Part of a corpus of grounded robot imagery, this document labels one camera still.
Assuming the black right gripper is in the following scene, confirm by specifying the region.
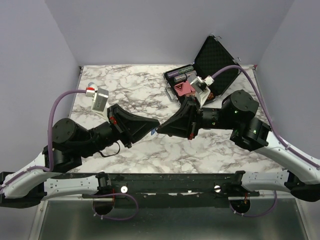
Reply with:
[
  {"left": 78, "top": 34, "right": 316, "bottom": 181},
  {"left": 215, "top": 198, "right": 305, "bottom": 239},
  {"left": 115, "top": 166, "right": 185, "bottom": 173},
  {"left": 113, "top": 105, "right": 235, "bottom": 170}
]
[{"left": 157, "top": 94, "right": 238, "bottom": 139}]

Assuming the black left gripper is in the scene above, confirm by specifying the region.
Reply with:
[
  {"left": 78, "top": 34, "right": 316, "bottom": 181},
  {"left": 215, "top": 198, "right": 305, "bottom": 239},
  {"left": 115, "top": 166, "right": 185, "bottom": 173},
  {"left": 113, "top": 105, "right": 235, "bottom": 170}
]
[{"left": 79, "top": 104, "right": 162, "bottom": 159}]

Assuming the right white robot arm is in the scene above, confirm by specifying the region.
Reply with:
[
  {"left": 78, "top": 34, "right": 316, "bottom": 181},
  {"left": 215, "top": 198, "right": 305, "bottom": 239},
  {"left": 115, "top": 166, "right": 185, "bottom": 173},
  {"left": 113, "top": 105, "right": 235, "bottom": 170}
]
[{"left": 156, "top": 90, "right": 320, "bottom": 202}]

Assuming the pink playing card deck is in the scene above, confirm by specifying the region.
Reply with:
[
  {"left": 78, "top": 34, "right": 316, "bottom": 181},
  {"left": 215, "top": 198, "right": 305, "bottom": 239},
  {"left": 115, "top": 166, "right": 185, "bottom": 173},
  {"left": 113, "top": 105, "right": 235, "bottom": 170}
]
[{"left": 174, "top": 82, "right": 192, "bottom": 97}]

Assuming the orange black chip stack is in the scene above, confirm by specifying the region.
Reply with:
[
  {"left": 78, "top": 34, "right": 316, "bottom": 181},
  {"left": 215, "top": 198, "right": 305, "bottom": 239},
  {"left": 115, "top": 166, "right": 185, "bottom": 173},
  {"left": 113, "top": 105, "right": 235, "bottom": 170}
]
[{"left": 207, "top": 92, "right": 215, "bottom": 101}]

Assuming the purple chip stack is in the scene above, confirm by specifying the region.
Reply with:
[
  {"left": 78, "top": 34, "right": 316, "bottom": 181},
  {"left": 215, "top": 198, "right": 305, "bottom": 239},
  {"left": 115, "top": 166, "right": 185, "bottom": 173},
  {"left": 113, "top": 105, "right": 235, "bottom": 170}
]
[{"left": 167, "top": 70, "right": 180, "bottom": 78}]

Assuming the green chip stack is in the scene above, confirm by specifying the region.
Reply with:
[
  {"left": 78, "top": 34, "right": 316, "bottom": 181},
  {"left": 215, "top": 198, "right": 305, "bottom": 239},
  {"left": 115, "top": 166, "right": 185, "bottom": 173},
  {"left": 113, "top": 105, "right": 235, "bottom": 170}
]
[{"left": 178, "top": 65, "right": 194, "bottom": 75}]

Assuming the white microphone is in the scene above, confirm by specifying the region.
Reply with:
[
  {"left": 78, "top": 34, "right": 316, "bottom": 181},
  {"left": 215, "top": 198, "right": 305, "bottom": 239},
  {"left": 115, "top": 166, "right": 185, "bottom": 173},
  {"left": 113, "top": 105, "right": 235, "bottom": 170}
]
[{"left": 88, "top": 82, "right": 98, "bottom": 90}]

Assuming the black poker chip case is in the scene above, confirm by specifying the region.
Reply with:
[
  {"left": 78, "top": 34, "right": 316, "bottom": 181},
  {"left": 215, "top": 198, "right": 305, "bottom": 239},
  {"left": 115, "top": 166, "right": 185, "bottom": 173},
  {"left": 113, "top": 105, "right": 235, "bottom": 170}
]
[{"left": 163, "top": 35, "right": 240, "bottom": 104}]

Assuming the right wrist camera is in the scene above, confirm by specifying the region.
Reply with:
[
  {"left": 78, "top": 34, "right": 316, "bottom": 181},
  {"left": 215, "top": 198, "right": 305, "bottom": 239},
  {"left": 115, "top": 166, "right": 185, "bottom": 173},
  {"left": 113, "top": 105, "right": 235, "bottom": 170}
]
[{"left": 187, "top": 74, "right": 215, "bottom": 108}]

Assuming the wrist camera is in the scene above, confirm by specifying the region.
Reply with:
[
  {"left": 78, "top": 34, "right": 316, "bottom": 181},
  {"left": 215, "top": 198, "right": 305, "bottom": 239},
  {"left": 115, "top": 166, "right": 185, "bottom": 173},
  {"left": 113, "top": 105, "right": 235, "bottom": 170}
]
[
  {"left": 85, "top": 87, "right": 109, "bottom": 121},
  {"left": 187, "top": 74, "right": 215, "bottom": 108}
]

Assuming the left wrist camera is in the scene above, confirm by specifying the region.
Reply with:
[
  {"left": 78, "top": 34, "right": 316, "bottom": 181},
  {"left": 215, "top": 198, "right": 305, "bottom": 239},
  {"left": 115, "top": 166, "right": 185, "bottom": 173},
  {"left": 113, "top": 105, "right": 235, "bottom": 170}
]
[{"left": 85, "top": 87, "right": 109, "bottom": 121}]

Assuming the black table front rail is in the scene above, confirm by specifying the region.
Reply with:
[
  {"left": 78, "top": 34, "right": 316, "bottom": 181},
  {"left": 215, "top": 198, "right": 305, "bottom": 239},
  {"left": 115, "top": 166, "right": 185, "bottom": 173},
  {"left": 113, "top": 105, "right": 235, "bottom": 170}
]
[{"left": 69, "top": 172, "right": 276, "bottom": 208}]

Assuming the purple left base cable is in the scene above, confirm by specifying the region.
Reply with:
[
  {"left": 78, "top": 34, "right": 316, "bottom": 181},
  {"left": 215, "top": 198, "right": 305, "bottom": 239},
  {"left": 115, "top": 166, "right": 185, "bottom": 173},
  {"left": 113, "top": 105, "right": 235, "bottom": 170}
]
[{"left": 93, "top": 187, "right": 141, "bottom": 221}]

